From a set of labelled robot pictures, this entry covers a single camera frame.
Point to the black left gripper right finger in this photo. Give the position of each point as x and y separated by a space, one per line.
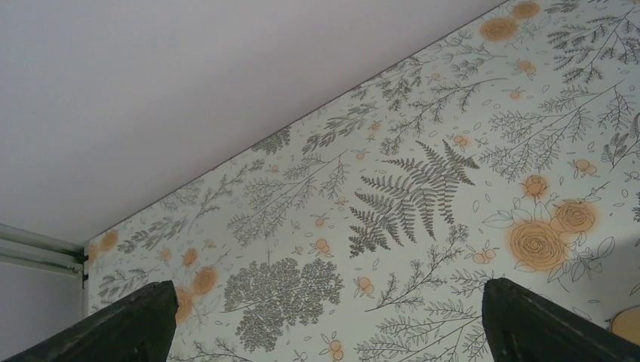
521 325

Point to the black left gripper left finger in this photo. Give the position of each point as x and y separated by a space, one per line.
138 327

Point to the gold metal tin box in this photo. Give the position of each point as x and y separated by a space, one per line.
626 324

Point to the floral patterned table mat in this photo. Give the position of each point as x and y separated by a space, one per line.
366 230

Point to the aluminium frame rail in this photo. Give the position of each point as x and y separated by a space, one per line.
46 254

